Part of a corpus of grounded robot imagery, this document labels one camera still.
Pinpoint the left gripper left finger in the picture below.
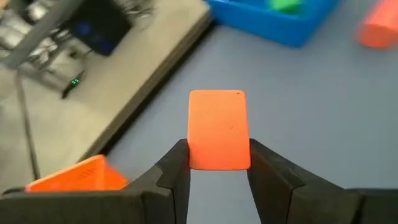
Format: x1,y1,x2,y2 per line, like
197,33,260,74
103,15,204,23
0,138,192,224

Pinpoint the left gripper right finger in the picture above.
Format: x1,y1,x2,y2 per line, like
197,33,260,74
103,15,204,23
247,138,398,224

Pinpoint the orange rectangular foam block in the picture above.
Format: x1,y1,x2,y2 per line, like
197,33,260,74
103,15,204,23
187,89,252,172

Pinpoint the orange foam cylinder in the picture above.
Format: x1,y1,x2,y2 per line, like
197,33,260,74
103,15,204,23
355,0,398,50

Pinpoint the green foam wedge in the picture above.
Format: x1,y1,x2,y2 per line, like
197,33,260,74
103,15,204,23
267,0,302,15

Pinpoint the orange plastic basket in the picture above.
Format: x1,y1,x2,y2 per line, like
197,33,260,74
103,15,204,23
25,154,129,192

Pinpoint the small device with green lights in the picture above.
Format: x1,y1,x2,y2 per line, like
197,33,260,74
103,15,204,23
60,69,86,101

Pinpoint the black box with blue lights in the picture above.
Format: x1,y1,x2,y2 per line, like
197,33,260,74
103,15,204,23
66,0,133,58

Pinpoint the grey metal beam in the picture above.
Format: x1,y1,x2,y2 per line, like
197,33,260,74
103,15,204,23
0,0,86,71

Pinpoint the blue plastic basket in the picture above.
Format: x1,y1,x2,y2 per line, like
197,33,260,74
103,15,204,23
205,0,340,49

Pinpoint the thin grey floor cable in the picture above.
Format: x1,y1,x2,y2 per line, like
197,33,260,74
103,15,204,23
14,69,42,182

